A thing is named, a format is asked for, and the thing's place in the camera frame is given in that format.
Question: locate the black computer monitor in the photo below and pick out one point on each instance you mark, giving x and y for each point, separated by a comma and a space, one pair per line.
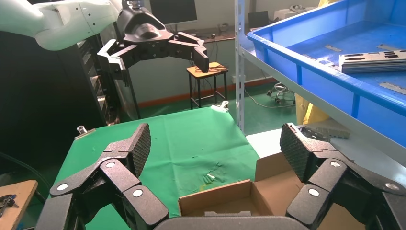
180, 11

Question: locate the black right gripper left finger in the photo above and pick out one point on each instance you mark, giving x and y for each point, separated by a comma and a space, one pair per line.
139, 149

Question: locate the black equipment cabinet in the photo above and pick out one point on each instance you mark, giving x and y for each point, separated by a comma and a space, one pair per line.
95, 95

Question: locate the plain wooden board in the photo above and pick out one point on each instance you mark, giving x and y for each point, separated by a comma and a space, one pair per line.
22, 203

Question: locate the white lower board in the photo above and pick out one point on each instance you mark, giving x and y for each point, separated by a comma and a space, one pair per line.
269, 143

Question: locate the black laptop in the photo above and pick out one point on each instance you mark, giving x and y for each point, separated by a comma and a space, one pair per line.
258, 19

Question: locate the grey tape strip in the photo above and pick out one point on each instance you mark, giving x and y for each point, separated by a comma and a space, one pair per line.
387, 47
334, 48
393, 88

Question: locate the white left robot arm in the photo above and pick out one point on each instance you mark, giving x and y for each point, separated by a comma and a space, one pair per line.
63, 22

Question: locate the chrome base swivel stool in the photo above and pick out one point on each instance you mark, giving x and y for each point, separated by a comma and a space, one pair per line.
280, 89

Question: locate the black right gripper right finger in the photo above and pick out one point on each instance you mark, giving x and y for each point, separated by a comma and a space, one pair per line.
295, 149

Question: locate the grey office desk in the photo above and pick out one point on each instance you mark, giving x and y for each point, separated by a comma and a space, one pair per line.
222, 36

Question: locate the silver spring clip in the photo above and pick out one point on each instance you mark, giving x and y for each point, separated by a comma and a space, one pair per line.
222, 106
83, 130

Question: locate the wood top black stand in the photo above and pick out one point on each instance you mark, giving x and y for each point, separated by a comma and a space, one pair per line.
219, 68

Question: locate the perforated steel shelf post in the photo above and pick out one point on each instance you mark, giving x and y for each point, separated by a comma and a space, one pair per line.
240, 63

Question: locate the bunch of keys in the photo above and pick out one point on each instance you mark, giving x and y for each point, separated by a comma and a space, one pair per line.
7, 200

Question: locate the blue plastic tray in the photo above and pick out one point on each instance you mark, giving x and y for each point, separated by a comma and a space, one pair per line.
317, 73

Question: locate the green table cloth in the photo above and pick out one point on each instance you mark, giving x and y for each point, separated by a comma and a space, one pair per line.
177, 143

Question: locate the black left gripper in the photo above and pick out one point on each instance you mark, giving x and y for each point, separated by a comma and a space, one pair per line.
142, 31

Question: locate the white desktop device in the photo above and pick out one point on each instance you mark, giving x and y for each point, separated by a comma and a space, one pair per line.
291, 13

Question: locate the angled grey metal part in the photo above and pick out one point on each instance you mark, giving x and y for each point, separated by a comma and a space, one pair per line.
336, 130

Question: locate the stacked metal shield plates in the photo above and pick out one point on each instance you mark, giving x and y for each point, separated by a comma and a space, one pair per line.
371, 63

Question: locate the brown cardboard box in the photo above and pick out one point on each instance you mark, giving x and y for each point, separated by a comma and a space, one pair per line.
222, 193

